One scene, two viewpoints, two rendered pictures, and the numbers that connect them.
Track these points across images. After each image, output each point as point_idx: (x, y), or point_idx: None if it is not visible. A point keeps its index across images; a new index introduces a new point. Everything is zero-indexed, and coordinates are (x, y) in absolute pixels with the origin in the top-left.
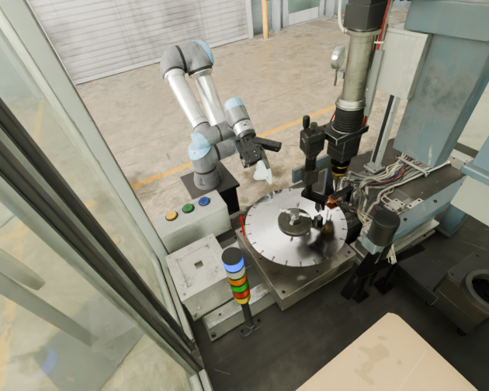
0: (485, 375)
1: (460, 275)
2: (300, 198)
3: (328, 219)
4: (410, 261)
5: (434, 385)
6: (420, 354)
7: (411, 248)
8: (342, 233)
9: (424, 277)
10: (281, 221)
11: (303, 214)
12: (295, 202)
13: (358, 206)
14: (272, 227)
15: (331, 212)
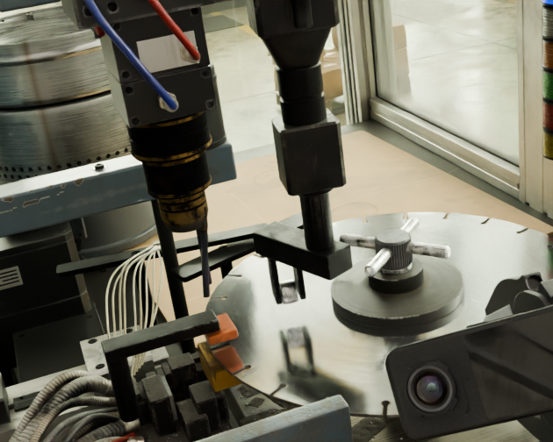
0: (105, 290)
1: (49, 230)
2: (344, 364)
3: (268, 298)
4: (69, 359)
5: (201, 276)
6: (190, 302)
7: (88, 265)
8: (247, 267)
9: (75, 331)
10: (449, 279)
11: (364, 236)
12: (374, 351)
13: (104, 409)
14: (488, 279)
15: (247, 315)
